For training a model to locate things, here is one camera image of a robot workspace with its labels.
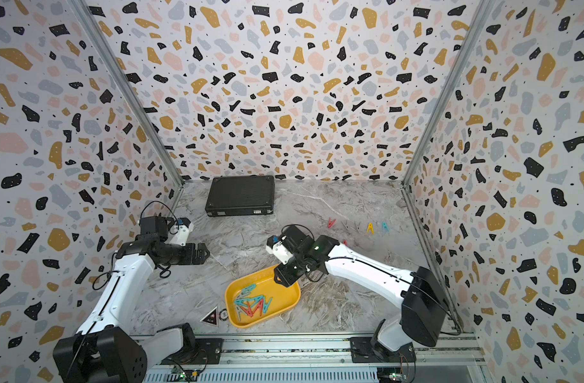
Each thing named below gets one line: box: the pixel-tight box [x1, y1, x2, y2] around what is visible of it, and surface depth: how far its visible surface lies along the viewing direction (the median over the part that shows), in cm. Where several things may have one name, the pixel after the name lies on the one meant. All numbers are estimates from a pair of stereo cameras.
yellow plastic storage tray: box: [224, 267, 301, 329], surface depth 85 cm
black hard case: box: [205, 174, 276, 218], surface depth 112 cm
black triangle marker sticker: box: [199, 306, 219, 328], surface depth 82 cm
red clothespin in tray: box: [240, 299, 264, 318], surface depth 83 cm
